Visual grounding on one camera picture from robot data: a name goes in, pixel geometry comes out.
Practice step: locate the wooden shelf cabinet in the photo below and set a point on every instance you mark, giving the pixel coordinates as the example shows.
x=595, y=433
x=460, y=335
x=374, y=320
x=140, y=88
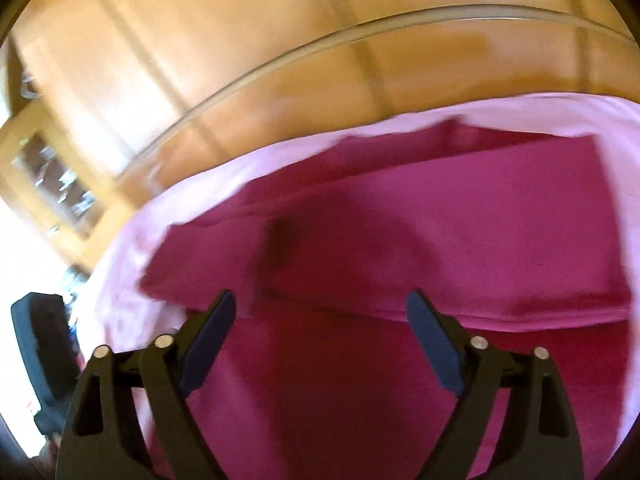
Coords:
x=55, y=180

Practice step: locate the wooden wardrobe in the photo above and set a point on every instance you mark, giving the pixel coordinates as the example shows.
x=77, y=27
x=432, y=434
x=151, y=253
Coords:
x=250, y=60

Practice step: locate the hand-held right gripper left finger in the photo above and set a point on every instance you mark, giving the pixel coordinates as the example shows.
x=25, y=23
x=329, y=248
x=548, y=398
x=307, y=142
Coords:
x=207, y=340

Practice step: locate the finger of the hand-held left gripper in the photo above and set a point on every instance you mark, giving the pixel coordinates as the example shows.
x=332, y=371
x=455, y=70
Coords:
x=42, y=360

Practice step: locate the pink bed sheet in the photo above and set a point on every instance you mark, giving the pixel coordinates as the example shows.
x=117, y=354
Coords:
x=130, y=260

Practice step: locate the dark red fleece garment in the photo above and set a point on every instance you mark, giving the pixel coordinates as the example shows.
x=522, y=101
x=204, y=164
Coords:
x=425, y=240

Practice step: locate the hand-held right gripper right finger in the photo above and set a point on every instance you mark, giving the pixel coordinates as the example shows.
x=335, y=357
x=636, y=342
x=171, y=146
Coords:
x=440, y=345

